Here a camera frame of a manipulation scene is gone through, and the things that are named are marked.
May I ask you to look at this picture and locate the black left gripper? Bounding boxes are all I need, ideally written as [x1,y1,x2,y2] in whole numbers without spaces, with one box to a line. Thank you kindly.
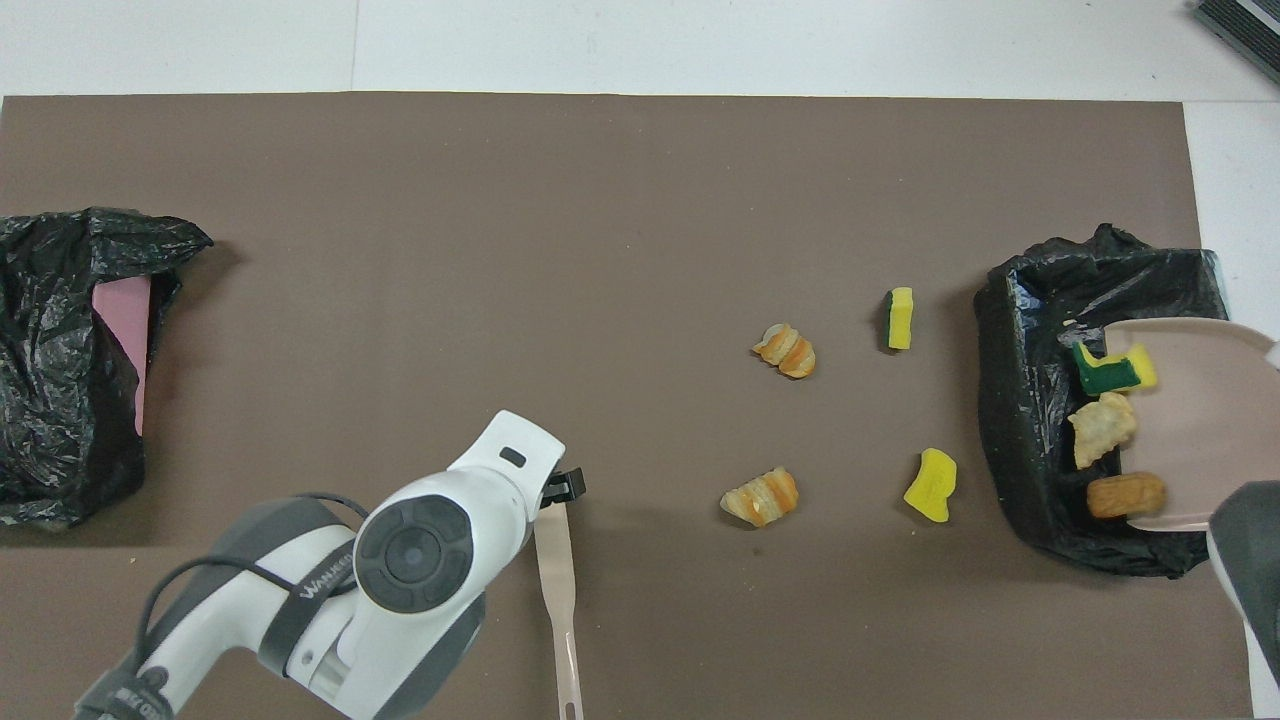
[540,467,587,509]

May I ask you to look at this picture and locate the beige hand brush black bristles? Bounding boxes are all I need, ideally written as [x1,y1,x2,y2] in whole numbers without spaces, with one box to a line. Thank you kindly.
[532,498,586,720]

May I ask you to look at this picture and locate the striped orange croissant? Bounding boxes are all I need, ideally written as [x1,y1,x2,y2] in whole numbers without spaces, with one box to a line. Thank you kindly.
[752,322,817,381]
[719,466,801,529]

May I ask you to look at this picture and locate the curved yellow sponge piece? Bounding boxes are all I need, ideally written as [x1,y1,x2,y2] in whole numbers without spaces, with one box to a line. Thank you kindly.
[903,447,958,524]

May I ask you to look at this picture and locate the rectangular yellow green sponge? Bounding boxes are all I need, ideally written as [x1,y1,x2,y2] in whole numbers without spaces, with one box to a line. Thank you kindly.
[884,286,915,352]

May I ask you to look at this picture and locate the pale bread piece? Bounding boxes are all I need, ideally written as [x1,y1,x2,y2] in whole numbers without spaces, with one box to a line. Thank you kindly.
[1068,392,1139,469]

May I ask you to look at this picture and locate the notched yellow green sponge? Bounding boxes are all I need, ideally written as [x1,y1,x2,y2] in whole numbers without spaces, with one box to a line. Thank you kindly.
[1072,342,1159,395]

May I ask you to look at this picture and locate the brown bread roll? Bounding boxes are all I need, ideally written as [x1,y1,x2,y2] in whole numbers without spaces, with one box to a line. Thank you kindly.
[1087,472,1167,519]

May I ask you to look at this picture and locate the beige plastic dustpan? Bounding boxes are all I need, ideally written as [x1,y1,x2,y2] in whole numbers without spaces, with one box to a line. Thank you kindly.
[1103,318,1280,532]

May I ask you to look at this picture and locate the black bag lined trash bin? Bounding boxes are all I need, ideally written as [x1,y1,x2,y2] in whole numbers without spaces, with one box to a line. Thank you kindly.
[975,223,1266,579]

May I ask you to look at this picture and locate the pink plastic bin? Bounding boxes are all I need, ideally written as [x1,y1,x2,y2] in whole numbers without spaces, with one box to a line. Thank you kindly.
[92,275,153,437]

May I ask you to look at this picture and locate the crumpled black trash bag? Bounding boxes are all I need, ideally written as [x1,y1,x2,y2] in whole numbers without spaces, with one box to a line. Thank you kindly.
[0,207,215,531]

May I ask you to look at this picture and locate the large brown table mat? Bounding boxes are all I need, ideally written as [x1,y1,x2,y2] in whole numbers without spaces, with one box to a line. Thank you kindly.
[0,92,1256,720]

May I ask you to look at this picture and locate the grey ribbed panel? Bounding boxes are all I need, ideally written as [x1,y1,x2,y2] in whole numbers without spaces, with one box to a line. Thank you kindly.
[1192,0,1280,86]

